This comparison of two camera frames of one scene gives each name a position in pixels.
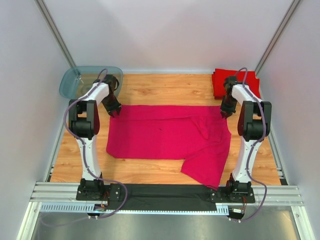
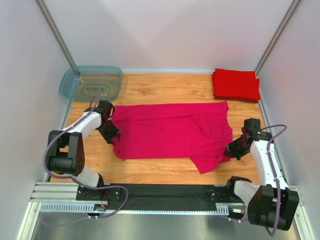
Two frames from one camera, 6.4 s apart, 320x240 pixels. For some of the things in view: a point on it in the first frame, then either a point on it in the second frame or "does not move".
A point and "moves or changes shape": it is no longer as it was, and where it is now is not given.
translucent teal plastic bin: [77, 80] does not move
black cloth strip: [154, 197] does not move
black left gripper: [114, 107] to [111, 132]
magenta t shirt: [200, 135] moves or changes shape
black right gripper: [227, 109] to [233, 149]
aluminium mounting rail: [56, 192] does not move
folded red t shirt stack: [248, 78] does not move
